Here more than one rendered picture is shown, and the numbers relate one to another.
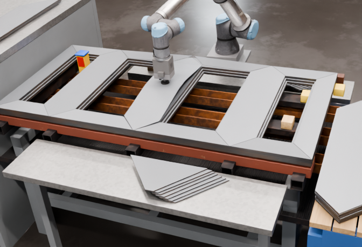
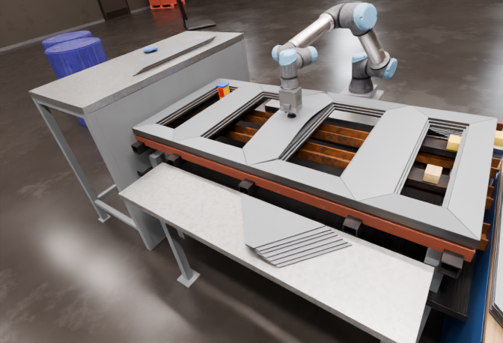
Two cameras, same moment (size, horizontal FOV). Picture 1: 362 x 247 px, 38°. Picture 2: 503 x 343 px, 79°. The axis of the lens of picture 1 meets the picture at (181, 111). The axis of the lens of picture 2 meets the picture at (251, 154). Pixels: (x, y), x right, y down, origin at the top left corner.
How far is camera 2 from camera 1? 1.10 m
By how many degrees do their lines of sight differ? 13
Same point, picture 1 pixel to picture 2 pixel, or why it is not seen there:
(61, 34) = (209, 67)
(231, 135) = (360, 186)
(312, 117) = (471, 172)
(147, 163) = (256, 207)
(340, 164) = not seen: outside the picture
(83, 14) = (232, 52)
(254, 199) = (385, 282)
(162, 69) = (288, 101)
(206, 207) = (317, 282)
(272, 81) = (412, 122)
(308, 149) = (471, 222)
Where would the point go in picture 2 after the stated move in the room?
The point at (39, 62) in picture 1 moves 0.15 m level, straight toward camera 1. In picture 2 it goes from (185, 91) to (183, 101)
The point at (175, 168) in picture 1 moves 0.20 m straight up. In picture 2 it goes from (287, 219) to (283, 174)
